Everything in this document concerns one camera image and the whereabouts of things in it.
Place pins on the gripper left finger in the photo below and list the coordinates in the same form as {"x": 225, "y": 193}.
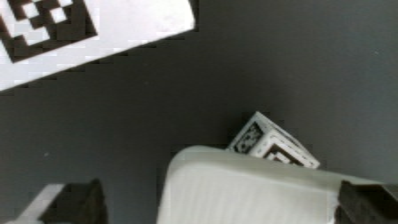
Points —
{"x": 69, "y": 204}

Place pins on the white chair back part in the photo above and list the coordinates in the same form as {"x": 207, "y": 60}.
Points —
{"x": 232, "y": 189}

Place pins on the white tagged nut cube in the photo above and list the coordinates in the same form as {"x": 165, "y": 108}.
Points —
{"x": 266, "y": 142}

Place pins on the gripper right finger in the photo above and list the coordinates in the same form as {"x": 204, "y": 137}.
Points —
{"x": 369, "y": 204}

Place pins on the white base tag sheet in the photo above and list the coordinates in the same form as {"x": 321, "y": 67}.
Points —
{"x": 65, "y": 32}

